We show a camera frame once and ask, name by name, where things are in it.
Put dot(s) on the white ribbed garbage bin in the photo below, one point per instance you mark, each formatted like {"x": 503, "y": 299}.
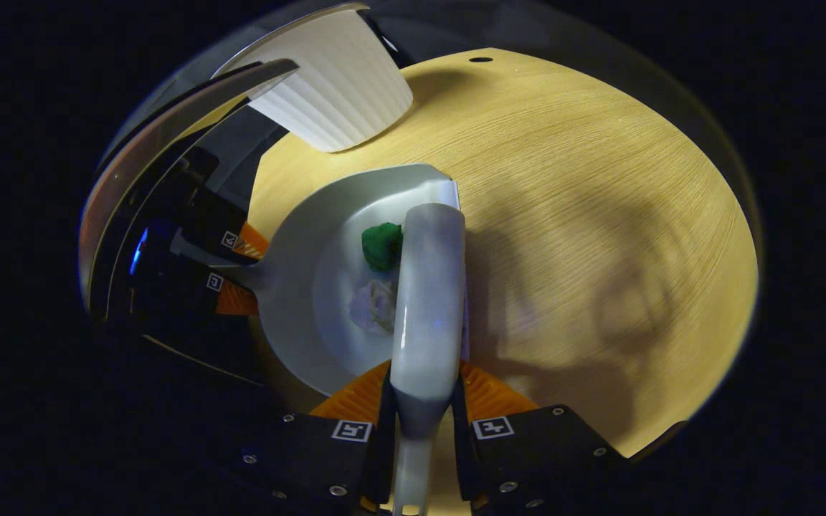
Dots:
{"x": 341, "y": 86}

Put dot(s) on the small white broom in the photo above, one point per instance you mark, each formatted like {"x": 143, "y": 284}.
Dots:
{"x": 427, "y": 301}

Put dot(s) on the grey plastic dustpan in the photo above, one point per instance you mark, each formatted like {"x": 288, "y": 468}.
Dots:
{"x": 305, "y": 236}

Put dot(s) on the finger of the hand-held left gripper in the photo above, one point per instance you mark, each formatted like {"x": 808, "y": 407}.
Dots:
{"x": 216, "y": 287}
{"x": 230, "y": 240}

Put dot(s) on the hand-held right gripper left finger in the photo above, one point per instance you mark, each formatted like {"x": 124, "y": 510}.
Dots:
{"x": 298, "y": 459}

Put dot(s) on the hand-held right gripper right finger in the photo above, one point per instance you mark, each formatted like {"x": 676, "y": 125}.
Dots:
{"x": 535, "y": 451}

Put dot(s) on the white paper trash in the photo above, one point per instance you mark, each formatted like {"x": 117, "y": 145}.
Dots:
{"x": 373, "y": 307}

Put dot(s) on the green paper trash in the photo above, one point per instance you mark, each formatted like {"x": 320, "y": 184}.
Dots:
{"x": 382, "y": 246}

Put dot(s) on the wooden desktop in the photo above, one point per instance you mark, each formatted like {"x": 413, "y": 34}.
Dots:
{"x": 599, "y": 179}

